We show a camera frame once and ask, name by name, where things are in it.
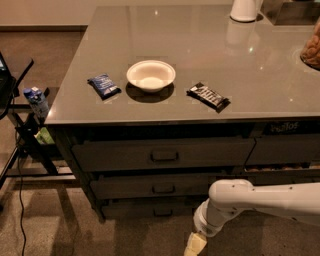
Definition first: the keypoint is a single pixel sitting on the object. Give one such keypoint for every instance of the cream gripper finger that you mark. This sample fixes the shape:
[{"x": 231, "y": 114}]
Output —
[{"x": 195, "y": 244}]

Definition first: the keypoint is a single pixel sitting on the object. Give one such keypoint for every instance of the green packet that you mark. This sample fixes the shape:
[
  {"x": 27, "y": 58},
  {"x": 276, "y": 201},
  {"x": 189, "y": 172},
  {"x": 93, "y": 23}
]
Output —
[{"x": 43, "y": 137}]

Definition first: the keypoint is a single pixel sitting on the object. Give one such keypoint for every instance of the black metal stand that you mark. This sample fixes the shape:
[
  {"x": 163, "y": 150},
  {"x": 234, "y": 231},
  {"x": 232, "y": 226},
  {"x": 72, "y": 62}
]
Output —
[{"x": 13, "y": 71}]

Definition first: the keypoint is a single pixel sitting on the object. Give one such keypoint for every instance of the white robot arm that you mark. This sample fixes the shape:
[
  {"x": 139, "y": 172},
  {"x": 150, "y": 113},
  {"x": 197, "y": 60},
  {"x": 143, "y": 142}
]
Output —
[{"x": 227, "y": 199}]

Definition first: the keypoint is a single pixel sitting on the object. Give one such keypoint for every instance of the black candy bar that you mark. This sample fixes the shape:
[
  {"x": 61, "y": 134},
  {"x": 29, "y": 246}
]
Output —
[{"x": 208, "y": 96}]

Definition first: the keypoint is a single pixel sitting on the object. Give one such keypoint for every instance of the drawer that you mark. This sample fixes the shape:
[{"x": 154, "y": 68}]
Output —
[
  {"x": 152, "y": 186},
  {"x": 281, "y": 177},
  {"x": 283, "y": 149},
  {"x": 151, "y": 207},
  {"x": 160, "y": 154}
]

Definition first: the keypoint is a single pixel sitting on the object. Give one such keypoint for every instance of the white bowl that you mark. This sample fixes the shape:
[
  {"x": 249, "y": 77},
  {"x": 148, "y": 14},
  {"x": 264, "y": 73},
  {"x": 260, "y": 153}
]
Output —
[{"x": 151, "y": 75}]

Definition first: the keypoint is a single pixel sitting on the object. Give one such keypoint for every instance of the blue snack packet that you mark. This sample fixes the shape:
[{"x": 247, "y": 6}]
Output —
[{"x": 104, "y": 86}]

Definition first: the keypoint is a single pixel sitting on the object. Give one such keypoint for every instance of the white kettle base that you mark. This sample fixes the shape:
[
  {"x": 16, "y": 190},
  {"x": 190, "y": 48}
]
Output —
[{"x": 245, "y": 10}]

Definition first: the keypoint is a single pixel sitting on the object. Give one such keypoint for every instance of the glass jar of nuts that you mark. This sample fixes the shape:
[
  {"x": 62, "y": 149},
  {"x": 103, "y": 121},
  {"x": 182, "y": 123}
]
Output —
[{"x": 310, "y": 54}]

